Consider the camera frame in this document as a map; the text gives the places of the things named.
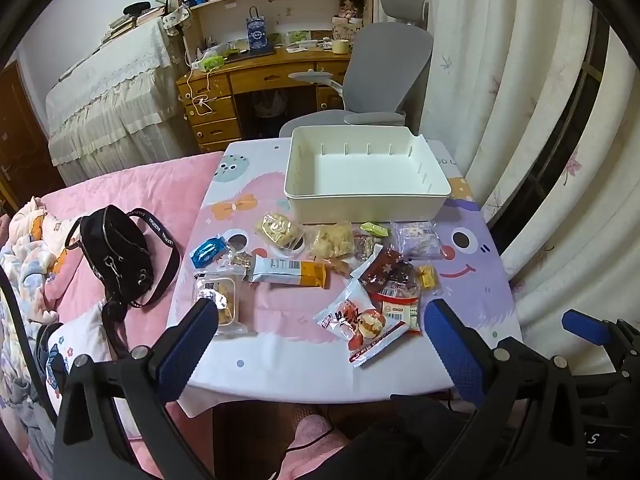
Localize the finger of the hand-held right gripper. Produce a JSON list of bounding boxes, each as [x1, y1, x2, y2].
[[561, 309, 640, 361]]

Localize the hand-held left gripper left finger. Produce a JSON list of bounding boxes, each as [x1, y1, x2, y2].
[[52, 297, 221, 480]]

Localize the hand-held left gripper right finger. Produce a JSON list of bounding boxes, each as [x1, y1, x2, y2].
[[424, 297, 588, 480]]

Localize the clear pastry packet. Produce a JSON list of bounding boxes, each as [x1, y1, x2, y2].
[[194, 267, 249, 341]]

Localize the red and white wafer packet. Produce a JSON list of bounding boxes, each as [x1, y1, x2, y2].
[[375, 285, 423, 335]]

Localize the blue snack packet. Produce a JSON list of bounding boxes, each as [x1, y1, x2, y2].
[[191, 236, 227, 268]]

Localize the red and white bread packet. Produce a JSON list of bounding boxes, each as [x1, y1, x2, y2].
[[313, 277, 407, 368]]

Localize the brown brownie packet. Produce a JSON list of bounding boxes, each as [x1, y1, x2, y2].
[[357, 245, 420, 293]]

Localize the clear pack white sweets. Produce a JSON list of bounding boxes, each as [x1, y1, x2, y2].
[[391, 220, 448, 261]]

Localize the white and orange bar packet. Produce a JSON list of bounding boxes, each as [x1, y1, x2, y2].
[[248, 254, 328, 290]]

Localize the clear rice cracker packet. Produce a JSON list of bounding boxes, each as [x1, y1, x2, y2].
[[305, 221, 355, 277], [255, 212, 304, 250]]

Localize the white plastic storage box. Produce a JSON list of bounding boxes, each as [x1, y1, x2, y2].
[[283, 126, 452, 224]]

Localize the cartoon printed pillow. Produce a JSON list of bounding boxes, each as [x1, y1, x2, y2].
[[30, 305, 131, 441]]

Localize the person's leg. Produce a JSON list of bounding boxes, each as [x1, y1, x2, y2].
[[310, 395, 501, 480]]

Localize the black handbag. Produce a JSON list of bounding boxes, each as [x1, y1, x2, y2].
[[65, 205, 182, 361]]

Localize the pink slipper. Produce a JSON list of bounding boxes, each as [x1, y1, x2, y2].
[[290, 412, 351, 461]]

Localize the pink blanket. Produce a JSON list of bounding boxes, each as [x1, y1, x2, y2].
[[0, 152, 226, 480]]

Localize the cartoon print fleece blanket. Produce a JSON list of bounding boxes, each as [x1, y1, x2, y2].
[[0, 197, 81, 321]]

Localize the trash bag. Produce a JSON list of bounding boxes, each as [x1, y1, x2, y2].
[[252, 90, 286, 118]]

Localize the white lace cover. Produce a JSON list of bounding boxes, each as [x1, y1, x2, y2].
[[45, 15, 193, 181]]

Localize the wooden door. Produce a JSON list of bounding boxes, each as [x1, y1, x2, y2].
[[0, 60, 66, 211]]

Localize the wooden desk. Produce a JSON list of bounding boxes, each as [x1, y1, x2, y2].
[[176, 45, 351, 153]]

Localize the white floral curtain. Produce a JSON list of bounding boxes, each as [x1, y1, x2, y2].
[[372, 0, 640, 361]]

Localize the grey office chair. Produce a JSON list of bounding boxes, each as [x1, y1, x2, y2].
[[279, 0, 435, 138]]

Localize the blue gift bag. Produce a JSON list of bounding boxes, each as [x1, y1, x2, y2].
[[245, 6, 271, 53]]

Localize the floral cloth bag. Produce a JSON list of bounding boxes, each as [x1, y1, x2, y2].
[[160, 4, 193, 36]]

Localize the stack of books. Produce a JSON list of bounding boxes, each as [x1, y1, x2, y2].
[[102, 7, 166, 43]]

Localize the wooden bookshelf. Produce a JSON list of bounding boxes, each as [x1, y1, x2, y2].
[[169, 0, 373, 51]]

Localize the doll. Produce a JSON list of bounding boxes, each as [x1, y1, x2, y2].
[[332, 0, 366, 31]]

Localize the white charger cable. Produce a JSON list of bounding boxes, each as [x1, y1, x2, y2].
[[187, 65, 216, 116]]

